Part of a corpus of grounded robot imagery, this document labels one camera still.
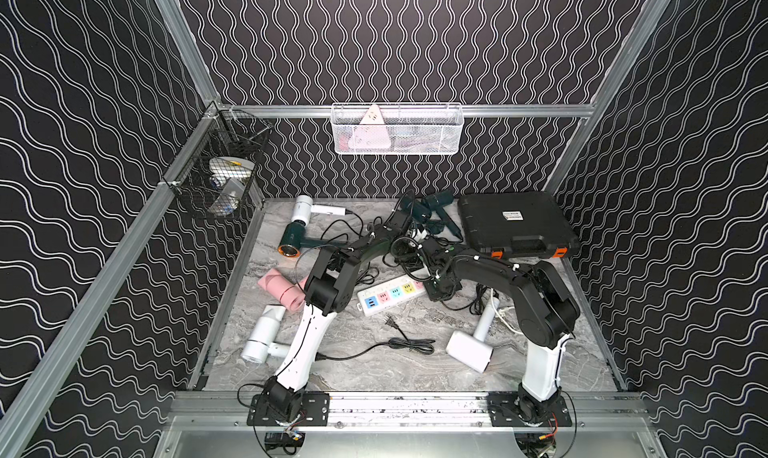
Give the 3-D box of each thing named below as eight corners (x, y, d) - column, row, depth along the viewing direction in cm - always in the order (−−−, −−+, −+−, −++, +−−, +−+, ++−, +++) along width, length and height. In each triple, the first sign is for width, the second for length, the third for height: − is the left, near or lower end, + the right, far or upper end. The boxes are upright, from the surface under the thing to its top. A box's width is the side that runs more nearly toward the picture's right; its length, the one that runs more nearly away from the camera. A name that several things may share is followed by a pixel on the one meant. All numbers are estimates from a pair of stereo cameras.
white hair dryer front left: (248, 363, 84) (240, 357, 79) (262, 312, 93) (256, 304, 89) (287, 363, 84) (281, 357, 79) (297, 312, 93) (292, 304, 89)
